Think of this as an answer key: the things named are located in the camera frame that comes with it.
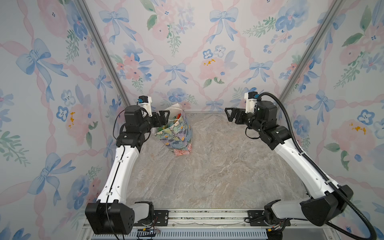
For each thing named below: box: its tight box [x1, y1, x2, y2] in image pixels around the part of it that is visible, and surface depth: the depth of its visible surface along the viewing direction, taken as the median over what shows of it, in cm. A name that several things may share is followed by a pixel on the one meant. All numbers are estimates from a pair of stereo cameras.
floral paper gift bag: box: [151, 103, 193, 156], surface depth 85 cm
